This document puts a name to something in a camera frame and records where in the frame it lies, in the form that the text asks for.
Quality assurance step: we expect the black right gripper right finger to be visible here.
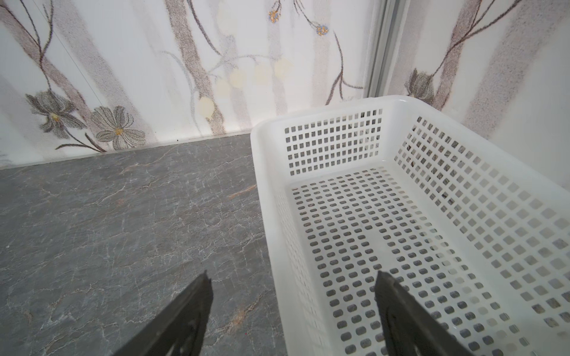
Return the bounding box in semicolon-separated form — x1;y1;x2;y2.
375;271;471;355

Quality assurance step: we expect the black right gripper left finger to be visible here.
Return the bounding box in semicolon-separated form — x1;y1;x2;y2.
115;272;214;355

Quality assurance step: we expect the white plastic laundry basket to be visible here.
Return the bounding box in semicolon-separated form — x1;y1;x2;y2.
251;96;569;355

